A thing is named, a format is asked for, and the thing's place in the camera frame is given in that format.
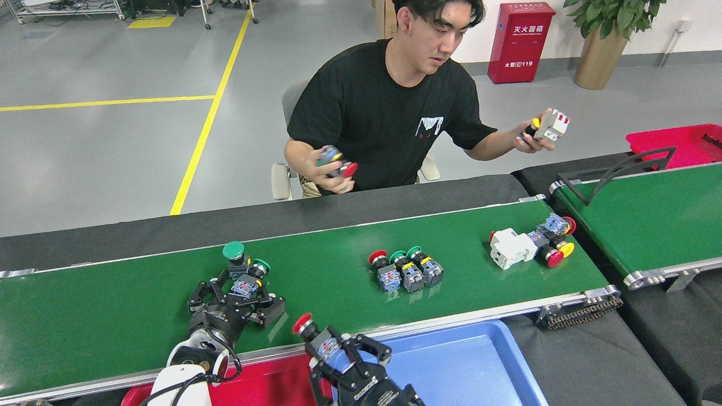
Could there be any grey office chair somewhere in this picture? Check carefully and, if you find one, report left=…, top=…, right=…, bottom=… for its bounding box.
left=271, top=79, right=441, bottom=201

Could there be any short green conveyor belt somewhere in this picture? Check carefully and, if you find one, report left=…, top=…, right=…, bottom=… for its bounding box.
left=548, top=161, right=722, bottom=291

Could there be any white wall socket with conduit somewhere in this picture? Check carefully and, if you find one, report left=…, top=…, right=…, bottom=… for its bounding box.
left=657, top=18, right=693, bottom=68

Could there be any person's left hand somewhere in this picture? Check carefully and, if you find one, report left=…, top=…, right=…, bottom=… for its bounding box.
left=515, top=131, right=555, bottom=153

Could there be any white circuit breaker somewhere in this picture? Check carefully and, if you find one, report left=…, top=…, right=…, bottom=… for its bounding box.
left=488, top=227, right=539, bottom=271
left=533, top=109, right=570, bottom=142

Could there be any red fire extinguisher box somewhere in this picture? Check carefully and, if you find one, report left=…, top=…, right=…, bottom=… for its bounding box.
left=487, top=2, right=556, bottom=85

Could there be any red plastic bin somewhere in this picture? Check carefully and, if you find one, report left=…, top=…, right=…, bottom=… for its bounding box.
left=626, top=124, right=722, bottom=170

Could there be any black conveyor guide bracket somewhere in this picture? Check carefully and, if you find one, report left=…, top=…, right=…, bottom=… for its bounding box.
left=557, top=147, right=677, bottom=206

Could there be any metal equipment cart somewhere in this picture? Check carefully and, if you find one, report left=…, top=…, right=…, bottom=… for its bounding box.
left=5, top=0, right=126, bottom=25

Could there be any person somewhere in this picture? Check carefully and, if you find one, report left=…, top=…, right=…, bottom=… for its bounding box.
left=284, top=0, right=559, bottom=199

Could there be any green push button switch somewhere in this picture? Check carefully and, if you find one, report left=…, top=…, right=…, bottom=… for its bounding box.
left=222, top=241, right=252, bottom=281
left=230, top=258, right=272, bottom=299
left=406, top=245, right=444, bottom=287
left=389, top=250, right=425, bottom=293
left=316, top=145, right=344, bottom=168

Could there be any large black table cloth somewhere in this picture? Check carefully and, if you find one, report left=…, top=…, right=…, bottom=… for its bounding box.
left=0, top=174, right=686, bottom=406

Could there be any brown cardboard box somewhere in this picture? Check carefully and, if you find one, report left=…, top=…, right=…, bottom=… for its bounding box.
left=375, top=0, right=398, bottom=39

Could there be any blue plastic tray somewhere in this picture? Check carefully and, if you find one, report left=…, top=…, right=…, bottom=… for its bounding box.
left=327, top=319, right=549, bottom=406

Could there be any long green conveyor belt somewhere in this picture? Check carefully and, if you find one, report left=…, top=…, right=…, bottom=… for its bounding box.
left=0, top=195, right=621, bottom=404

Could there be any black conveyor drive chain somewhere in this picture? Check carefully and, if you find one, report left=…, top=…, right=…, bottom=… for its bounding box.
left=536, top=293, right=624, bottom=330

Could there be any red plastic tray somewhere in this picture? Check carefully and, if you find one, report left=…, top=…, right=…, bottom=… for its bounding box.
left=120, top=352, right=339, bottom=406

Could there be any person's right hand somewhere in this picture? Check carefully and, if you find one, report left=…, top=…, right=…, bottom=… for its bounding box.
left=309, top=151, right=353, bottom=195

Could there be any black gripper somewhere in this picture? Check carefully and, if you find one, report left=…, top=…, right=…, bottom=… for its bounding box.
left=189, top=278, right=285, bottom=346
left=309, top=334, right=424, bottom=406

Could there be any green leafy plant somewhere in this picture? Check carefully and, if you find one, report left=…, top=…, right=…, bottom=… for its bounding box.
left=563, top=0, right=667, bottom=40

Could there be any white stand on wheels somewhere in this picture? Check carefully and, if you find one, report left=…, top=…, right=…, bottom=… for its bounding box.
left=200, top=0, right=260, bottom=30

